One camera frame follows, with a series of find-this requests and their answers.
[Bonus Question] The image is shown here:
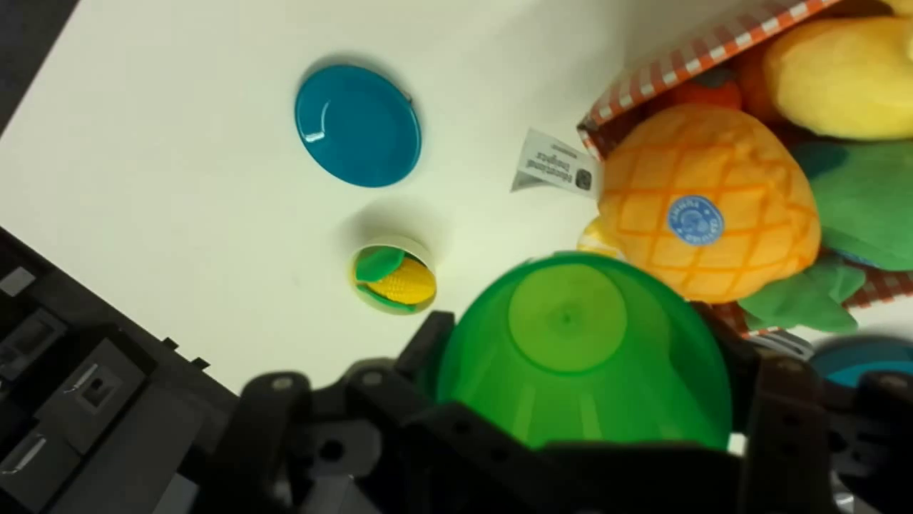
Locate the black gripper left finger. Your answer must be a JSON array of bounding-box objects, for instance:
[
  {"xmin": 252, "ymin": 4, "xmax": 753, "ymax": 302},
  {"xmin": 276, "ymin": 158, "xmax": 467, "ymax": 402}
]
[{"xmin": 194, "ymin": 310, "xmax": 536, "ymax": 514}]

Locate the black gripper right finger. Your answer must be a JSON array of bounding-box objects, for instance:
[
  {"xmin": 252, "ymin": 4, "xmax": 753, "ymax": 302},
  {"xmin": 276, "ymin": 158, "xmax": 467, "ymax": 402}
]
[{"xmin": 703, "ymin": 316, "xmax": 913, "ymax": 514}]

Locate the green plastic cup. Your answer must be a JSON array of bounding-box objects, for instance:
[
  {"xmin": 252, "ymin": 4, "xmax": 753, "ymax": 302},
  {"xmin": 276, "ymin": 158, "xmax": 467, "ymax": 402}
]
[{"xmin": 435, "ymin": 252, "xmax": 737, "ymax": 453}]

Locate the brown box red checkered lining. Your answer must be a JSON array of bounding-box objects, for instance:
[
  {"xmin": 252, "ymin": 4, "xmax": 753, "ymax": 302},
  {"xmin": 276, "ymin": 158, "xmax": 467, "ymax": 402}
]
[{"xmin": 577, "ymin": 0, "xmax": 913, "ymax": 340}]

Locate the small yellow green toy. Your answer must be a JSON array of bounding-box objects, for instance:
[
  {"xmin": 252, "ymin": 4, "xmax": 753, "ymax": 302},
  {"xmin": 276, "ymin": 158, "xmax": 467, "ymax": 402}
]
[{"xmin": 345, "ymin": 236, "xmax": 440, "ymax": 316}]

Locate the pineapple plush toy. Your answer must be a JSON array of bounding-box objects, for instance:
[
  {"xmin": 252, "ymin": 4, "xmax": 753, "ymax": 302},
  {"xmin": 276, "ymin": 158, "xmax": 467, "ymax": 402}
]
[{"xmin": 507, "ymin": 99, "xmax": 871, "ymax": 338}]

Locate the green plush toy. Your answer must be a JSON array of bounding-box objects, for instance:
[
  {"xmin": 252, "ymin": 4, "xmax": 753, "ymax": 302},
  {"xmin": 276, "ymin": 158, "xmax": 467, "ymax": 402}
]
[{"xmin": 794, "ymin": 136, "xmax": 913, "ymax": 273}]

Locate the teal round plate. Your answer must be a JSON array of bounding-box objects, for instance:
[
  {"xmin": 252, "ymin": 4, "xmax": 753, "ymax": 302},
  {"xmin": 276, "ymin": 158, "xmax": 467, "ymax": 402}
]
[{"xmin": 291, "ymin": 56, "xmax": 426, "ymax": 192}]

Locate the yellow plush toy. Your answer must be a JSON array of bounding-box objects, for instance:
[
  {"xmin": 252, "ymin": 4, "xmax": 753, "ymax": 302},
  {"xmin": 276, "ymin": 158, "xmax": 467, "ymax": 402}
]
[{"xmin": 758, "ymin": 11, "xmax": 913, "ymax": 142}]

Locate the red tomato plush toy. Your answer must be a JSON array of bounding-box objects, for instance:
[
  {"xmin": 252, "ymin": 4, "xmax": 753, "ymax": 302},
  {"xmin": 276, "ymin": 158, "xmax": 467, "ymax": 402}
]
[{"xmin": 666, "ymin": 66, "xmax": 748, "ymax": 113}]

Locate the black gray equipment frame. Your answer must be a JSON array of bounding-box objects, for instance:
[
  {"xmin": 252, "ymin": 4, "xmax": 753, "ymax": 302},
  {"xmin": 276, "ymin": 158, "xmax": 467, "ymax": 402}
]
[{"xmin": 0, "ymin": 225, "xmax": 239, "ymax": 514}]

